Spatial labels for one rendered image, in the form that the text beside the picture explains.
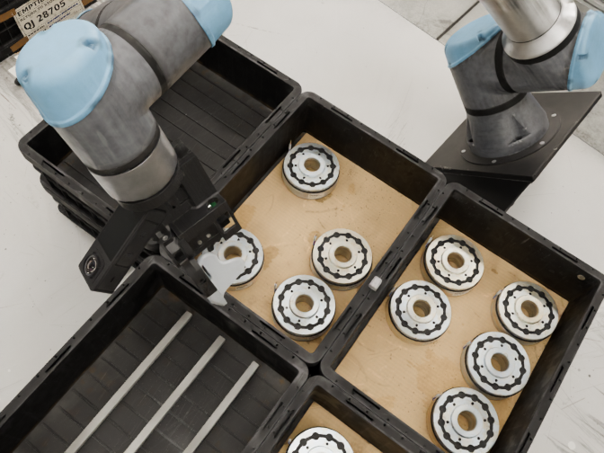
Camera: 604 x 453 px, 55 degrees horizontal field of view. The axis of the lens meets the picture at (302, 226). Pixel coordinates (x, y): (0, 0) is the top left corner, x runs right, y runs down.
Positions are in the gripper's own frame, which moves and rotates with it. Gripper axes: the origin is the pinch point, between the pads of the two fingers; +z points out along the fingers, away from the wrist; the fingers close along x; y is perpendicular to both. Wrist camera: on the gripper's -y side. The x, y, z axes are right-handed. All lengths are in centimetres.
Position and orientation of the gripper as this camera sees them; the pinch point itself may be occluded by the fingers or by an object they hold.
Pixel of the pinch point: (204, 288)
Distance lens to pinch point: 73.3
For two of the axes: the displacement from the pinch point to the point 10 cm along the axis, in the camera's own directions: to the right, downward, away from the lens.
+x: -5.9, -5.6, 5.8
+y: 7.7, -6.1, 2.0
